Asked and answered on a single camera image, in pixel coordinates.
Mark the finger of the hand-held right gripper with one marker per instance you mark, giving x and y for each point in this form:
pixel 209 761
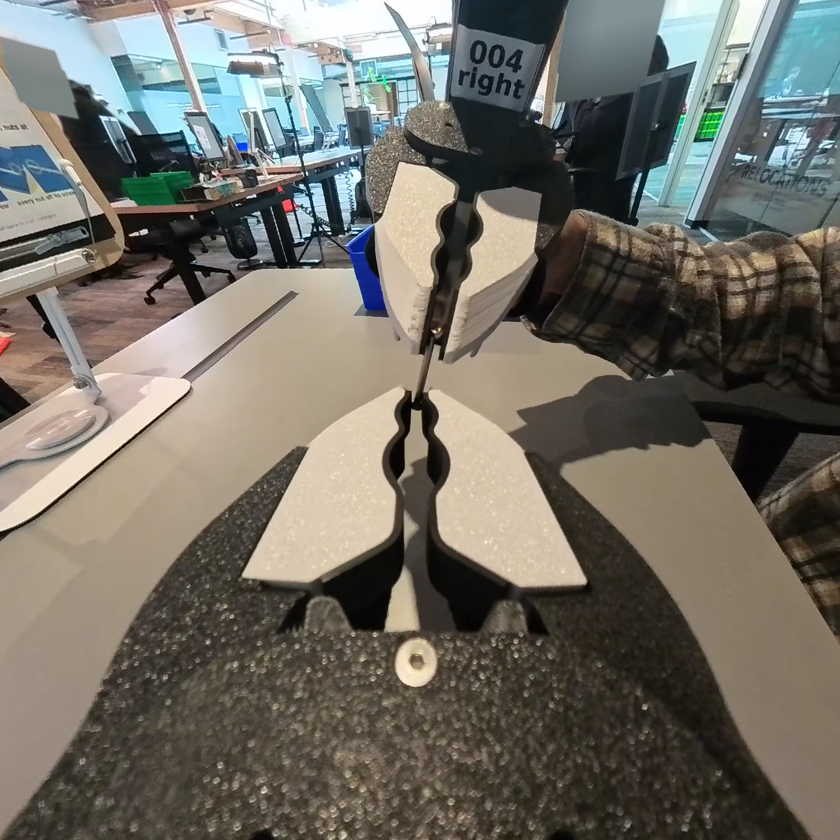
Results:
pixel 505 249
pixel 407 249

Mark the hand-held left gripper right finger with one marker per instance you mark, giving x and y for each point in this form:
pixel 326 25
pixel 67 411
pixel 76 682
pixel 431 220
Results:
pixel 499 518

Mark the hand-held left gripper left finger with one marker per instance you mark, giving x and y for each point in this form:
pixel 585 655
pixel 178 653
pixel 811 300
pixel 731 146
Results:
pixel 328 512

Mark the silver bolt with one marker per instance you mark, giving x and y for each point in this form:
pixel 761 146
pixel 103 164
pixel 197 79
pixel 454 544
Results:
pixel 425 367

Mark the person's right forearm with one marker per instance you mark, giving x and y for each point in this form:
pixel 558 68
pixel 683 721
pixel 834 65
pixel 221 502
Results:
pixel 689 295

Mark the person's right hand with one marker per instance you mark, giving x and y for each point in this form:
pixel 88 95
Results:
pixel 568 256

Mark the blue plastic bin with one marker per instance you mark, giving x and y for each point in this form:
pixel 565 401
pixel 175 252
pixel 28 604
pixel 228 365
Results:
pixel 364 275

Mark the black light stand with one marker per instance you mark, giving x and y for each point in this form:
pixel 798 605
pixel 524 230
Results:
pixel 310 190

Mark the wooden top desk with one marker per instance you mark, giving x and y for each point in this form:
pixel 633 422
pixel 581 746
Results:
pixel 151 207
pixel 315 159

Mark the dark monitor on stand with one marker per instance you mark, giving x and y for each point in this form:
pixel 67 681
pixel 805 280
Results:
pixel 656 118

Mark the small teal box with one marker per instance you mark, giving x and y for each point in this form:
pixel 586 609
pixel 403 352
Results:
pixel 220 190

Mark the green lit screen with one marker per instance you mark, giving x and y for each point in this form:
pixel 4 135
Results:
pixel 712 126

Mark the monitor with white screen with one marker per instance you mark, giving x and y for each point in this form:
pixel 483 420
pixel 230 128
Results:
pixel 205 134

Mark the green plastic crates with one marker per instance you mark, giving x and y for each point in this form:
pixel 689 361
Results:
pixel 157 187

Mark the black computer monitor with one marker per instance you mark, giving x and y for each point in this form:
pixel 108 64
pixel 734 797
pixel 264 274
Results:
pixel 164 154

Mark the dark grey chair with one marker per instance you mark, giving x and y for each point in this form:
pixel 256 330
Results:
pixel 754 407

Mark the printed instruction board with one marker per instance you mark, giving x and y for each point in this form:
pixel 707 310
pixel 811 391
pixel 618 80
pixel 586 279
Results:
pixel 33 190

